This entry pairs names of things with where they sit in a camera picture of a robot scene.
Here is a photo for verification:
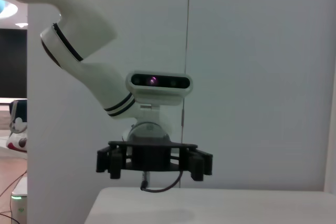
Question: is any white box with green light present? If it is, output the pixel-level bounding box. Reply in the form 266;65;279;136
10;176;29;224

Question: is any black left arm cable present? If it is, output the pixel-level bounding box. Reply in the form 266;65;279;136
140;170;185;193

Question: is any thin red floor cable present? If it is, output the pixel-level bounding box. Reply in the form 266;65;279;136
0;170;28;198

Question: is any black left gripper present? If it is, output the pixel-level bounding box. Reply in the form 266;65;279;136
96;141;214;183

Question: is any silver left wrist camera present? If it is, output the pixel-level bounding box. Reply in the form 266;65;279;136
125;70;194;112

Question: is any thin black floor cable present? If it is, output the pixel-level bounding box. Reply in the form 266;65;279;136
0;209;17;223

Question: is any colourful cartoon print bag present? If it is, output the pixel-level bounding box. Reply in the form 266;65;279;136
5;99;28;153

